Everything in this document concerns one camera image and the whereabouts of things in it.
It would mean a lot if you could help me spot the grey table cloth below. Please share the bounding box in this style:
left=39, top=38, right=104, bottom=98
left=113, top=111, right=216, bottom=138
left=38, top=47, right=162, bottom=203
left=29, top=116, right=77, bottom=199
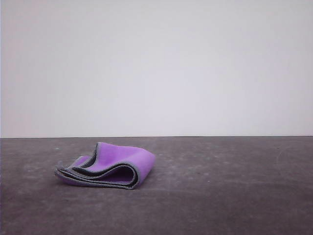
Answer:
left=0, top=136, right=313, bottom=235

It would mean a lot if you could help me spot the purple towel with grey hem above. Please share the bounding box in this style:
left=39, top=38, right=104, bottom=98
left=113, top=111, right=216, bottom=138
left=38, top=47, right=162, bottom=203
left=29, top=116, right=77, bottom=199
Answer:
left=54, top=141, right=157, bottom=190

